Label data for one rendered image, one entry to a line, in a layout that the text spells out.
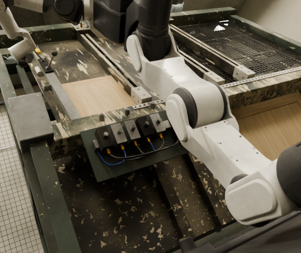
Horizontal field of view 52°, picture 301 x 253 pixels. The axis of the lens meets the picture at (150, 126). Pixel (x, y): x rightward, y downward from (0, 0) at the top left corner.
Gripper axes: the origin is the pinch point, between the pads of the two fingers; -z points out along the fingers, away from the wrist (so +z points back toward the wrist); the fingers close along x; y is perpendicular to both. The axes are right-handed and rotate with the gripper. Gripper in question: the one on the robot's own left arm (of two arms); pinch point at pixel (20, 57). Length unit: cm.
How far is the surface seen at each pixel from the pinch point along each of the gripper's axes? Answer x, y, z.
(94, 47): -3, 49, -18
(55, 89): 21.6, 11.7, 14.3
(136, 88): 30, 50, 34
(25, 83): 13.1, 0.3, -15.6
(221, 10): -26, 189, -49
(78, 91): 25.1, 23.7, 15.4
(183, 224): 101, 49, 58
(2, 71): 4.7, -10.7, -10.2
